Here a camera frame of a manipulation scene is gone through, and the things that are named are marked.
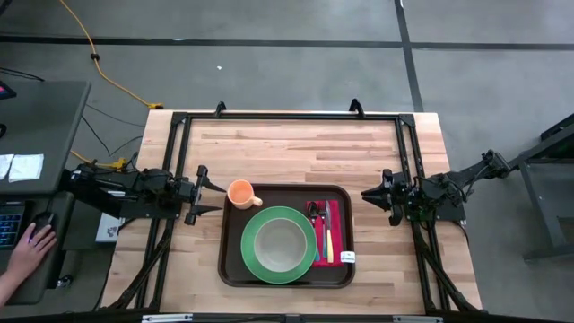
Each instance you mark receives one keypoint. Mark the black metal stand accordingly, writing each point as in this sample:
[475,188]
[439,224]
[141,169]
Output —
[551,148]

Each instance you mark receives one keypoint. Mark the peach orange mug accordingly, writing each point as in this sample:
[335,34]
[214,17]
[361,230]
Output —
[240,194]

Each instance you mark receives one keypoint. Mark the black backlit keyboard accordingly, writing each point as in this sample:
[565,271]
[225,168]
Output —
[10,229]

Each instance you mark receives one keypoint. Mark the white round bowl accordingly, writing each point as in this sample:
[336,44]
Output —
[280,244]

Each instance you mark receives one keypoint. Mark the green round plate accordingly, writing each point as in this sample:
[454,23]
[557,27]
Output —
[247,244]

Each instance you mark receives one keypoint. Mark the pink lit device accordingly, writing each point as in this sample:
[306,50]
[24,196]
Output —
[5,89]

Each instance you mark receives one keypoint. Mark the person's hand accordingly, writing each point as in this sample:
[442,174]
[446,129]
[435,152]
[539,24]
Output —
[29,255]

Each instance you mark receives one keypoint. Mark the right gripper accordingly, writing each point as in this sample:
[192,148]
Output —
[394,195]

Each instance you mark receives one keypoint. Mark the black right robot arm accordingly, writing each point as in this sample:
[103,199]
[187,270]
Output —
[448,186]

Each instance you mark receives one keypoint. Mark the black desk caster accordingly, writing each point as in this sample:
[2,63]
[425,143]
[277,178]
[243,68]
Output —
[66,281]

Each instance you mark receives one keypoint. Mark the person's forearm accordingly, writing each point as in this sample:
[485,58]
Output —
[5,289]

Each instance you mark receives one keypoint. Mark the red cloth napkin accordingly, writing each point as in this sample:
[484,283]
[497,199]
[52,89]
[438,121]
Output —
[338,224]

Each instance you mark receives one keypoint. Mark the black computer mouse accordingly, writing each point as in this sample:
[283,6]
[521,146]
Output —
[42,220]

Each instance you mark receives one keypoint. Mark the white paper sheet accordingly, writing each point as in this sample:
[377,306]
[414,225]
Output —
[27,167]
[4,166]

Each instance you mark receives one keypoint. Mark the black aluminium table frame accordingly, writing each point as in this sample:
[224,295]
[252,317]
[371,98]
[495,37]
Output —
[291,116]

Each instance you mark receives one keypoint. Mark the black desk support bar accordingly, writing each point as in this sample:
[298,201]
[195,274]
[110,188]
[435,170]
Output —
[89,199]

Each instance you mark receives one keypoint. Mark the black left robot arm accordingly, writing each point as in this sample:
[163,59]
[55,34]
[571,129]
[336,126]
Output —
[134,186]

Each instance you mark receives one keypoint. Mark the brown plastic tray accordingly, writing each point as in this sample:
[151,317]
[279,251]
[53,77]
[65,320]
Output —
[282,195]

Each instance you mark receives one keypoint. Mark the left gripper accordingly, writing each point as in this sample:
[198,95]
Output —
[195,193]

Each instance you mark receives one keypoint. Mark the black frame clamp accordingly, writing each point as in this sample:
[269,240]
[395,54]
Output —
[220,109]
[356,108]

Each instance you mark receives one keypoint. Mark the white printed box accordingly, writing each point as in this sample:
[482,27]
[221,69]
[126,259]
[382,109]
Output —
[107,231]

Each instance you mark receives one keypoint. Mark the grey desk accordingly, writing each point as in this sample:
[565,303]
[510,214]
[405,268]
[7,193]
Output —
[40,134]

